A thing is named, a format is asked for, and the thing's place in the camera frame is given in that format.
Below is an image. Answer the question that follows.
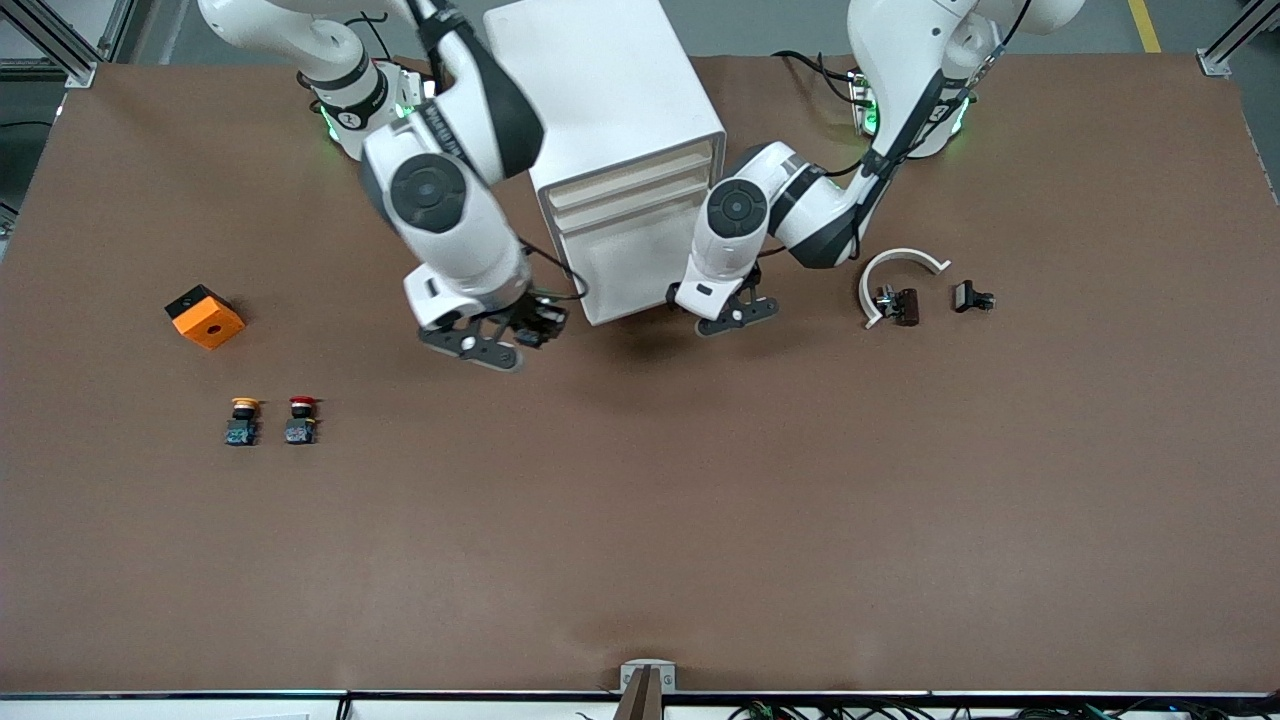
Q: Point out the white drawer cabinet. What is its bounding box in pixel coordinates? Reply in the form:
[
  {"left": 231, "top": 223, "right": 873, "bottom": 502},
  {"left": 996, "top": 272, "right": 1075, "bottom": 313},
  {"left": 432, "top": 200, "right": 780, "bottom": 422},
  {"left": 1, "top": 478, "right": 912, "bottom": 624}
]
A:
[{"left": 483, "top": 0, "right": 728, "bottom": 281}]

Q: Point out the black arm base cable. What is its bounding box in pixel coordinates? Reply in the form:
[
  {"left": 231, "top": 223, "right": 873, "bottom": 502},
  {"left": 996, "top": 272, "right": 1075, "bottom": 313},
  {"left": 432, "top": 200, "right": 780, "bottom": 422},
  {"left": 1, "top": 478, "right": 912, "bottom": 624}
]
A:
[{"left": 772, "top": 48, "right": 863, "bottom": 101}]

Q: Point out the grey metal table bracket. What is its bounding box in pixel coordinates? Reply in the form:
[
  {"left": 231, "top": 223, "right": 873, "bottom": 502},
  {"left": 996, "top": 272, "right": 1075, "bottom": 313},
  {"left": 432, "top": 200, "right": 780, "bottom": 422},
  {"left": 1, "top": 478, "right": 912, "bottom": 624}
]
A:
[{"left": 620, "top": 660, "right": 677, "bottom": 693}]

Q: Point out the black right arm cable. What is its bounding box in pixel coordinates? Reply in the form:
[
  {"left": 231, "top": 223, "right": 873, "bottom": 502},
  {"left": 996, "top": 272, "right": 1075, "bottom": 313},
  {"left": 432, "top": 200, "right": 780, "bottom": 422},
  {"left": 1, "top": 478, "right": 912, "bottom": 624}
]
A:
[{"left": 515, "top": 238, "right": 589, "bottom": 301}]

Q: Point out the white table edge rail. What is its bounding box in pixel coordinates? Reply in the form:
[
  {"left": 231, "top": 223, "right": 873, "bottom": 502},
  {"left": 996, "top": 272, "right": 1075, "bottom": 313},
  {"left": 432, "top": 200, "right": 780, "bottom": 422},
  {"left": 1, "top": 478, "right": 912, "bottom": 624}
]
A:
[{"left": 0, "top": 688, "right": 1280, "bottom": 720}]

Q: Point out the upright aluminium frame profile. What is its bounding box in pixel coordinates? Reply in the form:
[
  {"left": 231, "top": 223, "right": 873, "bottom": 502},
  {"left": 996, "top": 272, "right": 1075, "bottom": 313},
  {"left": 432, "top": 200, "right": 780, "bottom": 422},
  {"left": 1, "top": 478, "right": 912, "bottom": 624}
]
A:
[{"left": 95, "top": 0, "right": 141, "bottom": 63}]

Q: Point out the brown mounting bar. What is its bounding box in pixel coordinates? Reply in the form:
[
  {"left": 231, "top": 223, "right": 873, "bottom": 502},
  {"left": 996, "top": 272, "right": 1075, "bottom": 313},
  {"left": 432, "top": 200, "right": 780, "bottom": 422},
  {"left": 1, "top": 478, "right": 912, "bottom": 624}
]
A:
[{"left": 613, "top": 668, "right": 666, "bottom": 720}]

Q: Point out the orange button enclosure box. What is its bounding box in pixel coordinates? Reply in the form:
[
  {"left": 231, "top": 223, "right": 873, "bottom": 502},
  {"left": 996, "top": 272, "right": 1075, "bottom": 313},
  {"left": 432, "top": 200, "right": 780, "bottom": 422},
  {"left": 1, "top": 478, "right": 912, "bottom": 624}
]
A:
[{"left": 165, "top": 285, "right": 246, "bottom": 351}]

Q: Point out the aluminium frame profile with foot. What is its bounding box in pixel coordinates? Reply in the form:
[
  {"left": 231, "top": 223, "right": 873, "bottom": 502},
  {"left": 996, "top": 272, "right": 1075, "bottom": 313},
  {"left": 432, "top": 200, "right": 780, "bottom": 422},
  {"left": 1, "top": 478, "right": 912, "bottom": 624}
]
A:
[{"left": 1197, "top": 0, "right": 1280, "bottom": 78}]

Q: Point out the beige cabinet drawer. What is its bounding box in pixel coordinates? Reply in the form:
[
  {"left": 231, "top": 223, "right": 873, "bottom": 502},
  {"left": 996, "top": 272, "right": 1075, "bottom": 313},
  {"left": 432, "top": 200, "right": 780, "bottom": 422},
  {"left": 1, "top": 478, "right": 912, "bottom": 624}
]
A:
[
  {"left": 560, "top": 195, "right": 706, "bottom": 328},
  {"left": 550, "top": 168, "right": 714, "bottom": 235},
  {"left": 547, "top": 142, "right": 714, "bottom": 210}
]

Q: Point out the brown electrical component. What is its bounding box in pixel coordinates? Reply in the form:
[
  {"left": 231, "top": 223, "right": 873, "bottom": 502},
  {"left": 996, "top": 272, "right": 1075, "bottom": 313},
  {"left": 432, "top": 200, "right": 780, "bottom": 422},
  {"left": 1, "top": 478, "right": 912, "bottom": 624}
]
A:
[{"left": 875, "top": 285, "right": 921, "bottom": 328}]

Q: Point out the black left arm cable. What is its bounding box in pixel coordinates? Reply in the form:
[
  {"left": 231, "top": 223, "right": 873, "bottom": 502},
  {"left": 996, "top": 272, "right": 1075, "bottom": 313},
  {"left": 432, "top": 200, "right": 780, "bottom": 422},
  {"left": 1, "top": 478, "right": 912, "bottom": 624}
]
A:
[{"left": 755, "top": 0, "right": 1031, "bottom": 261}]

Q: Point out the white curved plastic part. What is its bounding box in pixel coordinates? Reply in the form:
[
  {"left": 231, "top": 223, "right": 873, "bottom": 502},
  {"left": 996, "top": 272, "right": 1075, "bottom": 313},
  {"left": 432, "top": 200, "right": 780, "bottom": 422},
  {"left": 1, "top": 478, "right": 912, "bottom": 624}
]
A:
[{"left": 858, "top": 247, "right": 951, "bottom": 331}]

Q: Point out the brown paper table cover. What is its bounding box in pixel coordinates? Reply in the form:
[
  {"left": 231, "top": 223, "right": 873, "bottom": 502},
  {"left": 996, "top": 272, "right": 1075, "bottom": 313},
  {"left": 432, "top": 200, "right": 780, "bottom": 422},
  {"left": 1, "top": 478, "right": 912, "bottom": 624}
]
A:
[{"left": 0, "top": 55, "right": 1280, "bottom": 696}]

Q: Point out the slanted aluminium frame profile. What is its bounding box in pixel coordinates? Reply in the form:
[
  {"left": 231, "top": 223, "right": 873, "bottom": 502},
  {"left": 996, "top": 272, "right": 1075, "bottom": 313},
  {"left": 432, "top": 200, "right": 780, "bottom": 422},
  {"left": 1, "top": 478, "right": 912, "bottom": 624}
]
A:
[{"left": 0, "top": 0, "right": 98, "bottom": 89}]

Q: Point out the red push button switch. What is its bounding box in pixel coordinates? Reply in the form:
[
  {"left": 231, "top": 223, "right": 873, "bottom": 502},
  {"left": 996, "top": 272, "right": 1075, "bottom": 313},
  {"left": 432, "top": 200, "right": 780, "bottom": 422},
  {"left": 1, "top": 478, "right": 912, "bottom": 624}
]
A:
[{"left": 283, "top": 396, "right": 321, "bottom": 446}]

